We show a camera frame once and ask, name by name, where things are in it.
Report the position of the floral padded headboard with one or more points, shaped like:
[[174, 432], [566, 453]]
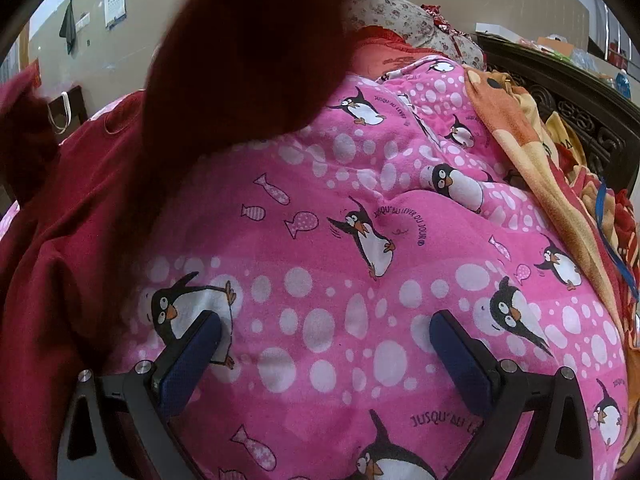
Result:
[[419, 27]]

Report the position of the dark red fleece garment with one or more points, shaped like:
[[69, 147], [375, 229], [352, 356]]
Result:
[[226, 72]]

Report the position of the dark cloth hanging on wall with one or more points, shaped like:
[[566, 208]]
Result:
[[68, 28]]

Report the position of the right red heart pillow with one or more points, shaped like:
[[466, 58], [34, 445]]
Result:
[[375, 50]]

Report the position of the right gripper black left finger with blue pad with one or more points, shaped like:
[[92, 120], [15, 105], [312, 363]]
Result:
[[118, 426]]

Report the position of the dark carved wooden cabinet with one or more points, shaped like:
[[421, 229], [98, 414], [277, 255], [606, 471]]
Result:
[[607, 124]]

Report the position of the orange cartoon blanket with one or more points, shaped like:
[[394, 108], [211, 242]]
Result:
[[595, 223]]

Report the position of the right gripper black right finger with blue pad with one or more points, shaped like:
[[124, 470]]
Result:
[[557, 442]]

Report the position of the dark wooden side table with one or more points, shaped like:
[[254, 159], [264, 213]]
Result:
[[80, 115]]

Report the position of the pink penguin print quilt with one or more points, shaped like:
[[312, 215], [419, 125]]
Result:
[[325, 253]]

